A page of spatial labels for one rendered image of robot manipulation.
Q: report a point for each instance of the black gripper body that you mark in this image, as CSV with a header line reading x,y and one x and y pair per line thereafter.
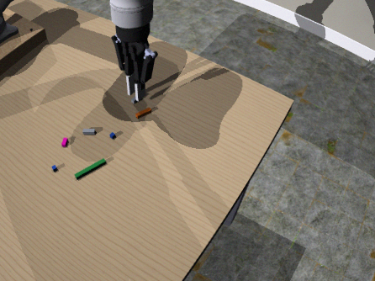
x,y
137,37

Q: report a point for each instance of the orange rod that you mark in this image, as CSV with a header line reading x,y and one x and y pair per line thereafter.
x,y
143,113

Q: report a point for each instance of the green rod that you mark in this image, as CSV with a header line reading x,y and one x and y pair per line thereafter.
x,y
91,168

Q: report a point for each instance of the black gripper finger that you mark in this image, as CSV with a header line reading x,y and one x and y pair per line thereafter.
x,y
125,63
145,60

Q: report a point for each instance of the small magenta block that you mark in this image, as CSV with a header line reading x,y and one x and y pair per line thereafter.
x,y
64,142

